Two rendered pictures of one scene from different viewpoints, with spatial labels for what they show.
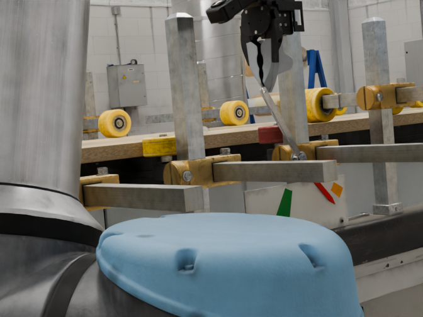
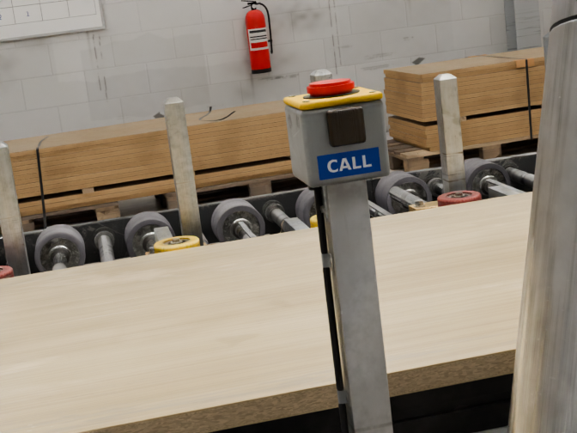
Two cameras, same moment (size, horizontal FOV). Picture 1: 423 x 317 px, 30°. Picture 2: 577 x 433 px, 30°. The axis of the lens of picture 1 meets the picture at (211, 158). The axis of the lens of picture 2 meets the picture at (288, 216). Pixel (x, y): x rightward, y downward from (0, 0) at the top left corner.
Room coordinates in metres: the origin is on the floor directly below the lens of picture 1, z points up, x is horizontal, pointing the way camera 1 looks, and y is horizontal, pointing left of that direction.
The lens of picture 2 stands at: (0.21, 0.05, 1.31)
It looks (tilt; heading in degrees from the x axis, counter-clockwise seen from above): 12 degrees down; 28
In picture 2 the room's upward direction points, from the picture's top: 7 degrees counter-clockwise
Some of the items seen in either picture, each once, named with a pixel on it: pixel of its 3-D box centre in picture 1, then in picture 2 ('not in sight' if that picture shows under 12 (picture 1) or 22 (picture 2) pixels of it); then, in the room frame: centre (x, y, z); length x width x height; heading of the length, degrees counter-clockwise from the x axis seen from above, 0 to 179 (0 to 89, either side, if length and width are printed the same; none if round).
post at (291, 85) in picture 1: (294, 129); not in sight; (1.49, -0.16, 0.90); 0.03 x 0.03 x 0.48; 38
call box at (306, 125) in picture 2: not in sight; (336, 139); (1.02, 0.44, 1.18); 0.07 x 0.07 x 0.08; 38
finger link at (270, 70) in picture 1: (279, 64); not in sight; (1.35, -0.13, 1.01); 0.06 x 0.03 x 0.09; 128
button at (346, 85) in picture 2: not in sight; (331, 91); (1.02, 0.44, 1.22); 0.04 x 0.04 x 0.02
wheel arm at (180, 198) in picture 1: (105, 196); not in sight; (1.16, 0.16, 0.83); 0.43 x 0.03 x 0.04; 38
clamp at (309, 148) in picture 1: (304, 155); not in sight; (1.51, -0.18, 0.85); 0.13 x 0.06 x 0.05; 128
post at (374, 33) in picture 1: (381, 133); not in sight; (1.65, -0.36, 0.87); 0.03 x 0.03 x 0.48; 38
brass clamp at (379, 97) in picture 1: (386, 96); not in sight; (1.66, -0.38, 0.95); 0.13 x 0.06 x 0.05; 128
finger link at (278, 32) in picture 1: (270, 36); not in sight; (1.33, -0.12, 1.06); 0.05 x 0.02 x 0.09; 38
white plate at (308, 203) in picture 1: (299, 209); not in sight; (1.45, -0.15, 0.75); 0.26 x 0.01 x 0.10; 128
